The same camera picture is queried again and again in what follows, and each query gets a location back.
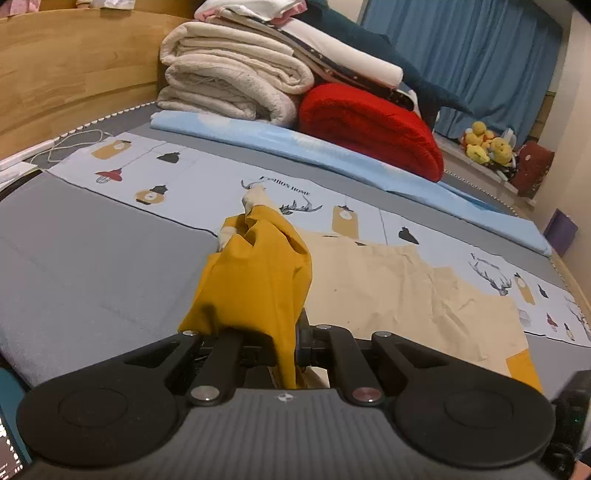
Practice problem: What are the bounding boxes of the dark red cushion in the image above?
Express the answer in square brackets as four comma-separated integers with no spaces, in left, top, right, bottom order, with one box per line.
[512,141,555,198]

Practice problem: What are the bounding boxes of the yellow plush toy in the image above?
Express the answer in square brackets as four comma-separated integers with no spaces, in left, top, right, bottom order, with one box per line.
[463,121,497,164]
[489,136,515,168]

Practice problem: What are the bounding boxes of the dark star print blanket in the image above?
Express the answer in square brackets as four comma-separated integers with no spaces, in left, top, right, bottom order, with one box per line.
[272,28,419,112]

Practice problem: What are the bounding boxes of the white power strip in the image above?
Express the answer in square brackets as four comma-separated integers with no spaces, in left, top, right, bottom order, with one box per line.
[0,141,57,172]

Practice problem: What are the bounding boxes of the white folded quilt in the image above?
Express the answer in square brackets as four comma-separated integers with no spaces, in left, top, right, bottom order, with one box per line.
[194,0,404,88]

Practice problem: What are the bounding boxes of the deer print bed sheet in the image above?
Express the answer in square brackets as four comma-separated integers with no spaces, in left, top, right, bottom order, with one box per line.
[46,131,591,349]

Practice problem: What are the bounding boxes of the beige and yellow hooded jacket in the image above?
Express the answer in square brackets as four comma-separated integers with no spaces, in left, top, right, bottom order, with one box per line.
[178,187,546,393]

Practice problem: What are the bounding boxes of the white cable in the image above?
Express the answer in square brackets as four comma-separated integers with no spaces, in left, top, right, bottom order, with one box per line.
[32,129,112,164]

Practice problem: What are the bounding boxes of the red folded blanket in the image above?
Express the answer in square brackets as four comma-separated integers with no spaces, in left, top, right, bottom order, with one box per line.
[298,83,445,183]

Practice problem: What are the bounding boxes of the blue curtain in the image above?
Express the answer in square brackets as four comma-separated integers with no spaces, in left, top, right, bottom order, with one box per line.
[360,0,564,139]

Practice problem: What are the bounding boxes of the dark teal plush toy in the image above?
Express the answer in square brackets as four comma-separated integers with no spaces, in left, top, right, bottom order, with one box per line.
[309,0,474,130]

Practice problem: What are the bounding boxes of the cream folded blanket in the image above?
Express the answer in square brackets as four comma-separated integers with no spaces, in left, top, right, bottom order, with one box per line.
[157,21,317,127]

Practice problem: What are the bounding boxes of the purple box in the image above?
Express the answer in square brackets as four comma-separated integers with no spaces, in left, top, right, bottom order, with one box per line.
[544,209,579,257]

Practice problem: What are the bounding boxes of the grey bed mattress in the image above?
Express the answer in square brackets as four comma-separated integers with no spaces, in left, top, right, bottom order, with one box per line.
[0,104,591,416]

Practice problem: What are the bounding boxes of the teal cased tablet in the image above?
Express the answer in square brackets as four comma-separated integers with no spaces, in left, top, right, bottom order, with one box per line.
[0,367,34,480]

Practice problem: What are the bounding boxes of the grey window ledge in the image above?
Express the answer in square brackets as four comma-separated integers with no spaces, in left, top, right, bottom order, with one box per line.
[434,136,536,204]

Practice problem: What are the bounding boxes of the light blue folded sheet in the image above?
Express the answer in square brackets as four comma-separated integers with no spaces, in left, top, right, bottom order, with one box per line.
[150,111,552,257]

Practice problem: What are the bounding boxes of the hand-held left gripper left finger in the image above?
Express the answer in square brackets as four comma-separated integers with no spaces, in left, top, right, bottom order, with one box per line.
[122,329,278,407]

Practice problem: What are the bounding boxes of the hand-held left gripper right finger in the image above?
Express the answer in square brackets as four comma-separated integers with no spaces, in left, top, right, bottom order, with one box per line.
[295,309,455,404]

